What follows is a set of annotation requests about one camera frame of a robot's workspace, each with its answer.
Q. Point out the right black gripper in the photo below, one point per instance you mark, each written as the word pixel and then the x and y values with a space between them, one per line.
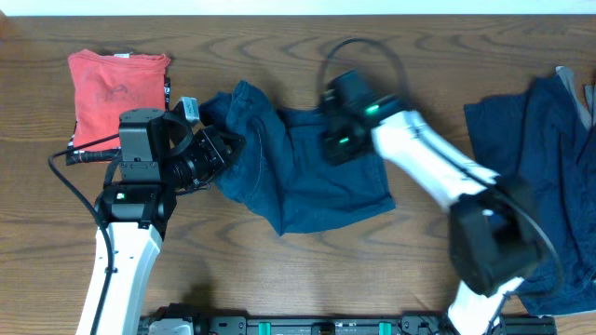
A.
pixel 331 154

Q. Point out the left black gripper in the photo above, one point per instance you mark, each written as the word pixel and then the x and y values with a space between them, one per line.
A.
pixel 217 149

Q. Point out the dark blue denim shorts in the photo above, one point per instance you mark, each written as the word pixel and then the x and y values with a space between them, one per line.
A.
pixel 282 174

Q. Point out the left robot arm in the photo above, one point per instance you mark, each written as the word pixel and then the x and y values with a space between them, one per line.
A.
pixel 161 159

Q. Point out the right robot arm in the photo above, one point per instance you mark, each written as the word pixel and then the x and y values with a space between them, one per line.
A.
pixel 494 243

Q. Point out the folded red t-shirt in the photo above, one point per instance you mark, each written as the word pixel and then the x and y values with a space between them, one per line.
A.
pixel 107 86

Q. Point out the folded black patterned garment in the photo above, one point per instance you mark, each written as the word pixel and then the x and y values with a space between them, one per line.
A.
pixel 81 156

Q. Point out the dark blue garment pile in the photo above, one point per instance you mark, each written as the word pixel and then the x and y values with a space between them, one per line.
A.
pixel 541 136

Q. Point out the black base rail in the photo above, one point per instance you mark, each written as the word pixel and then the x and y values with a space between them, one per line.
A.
pixel 184 319

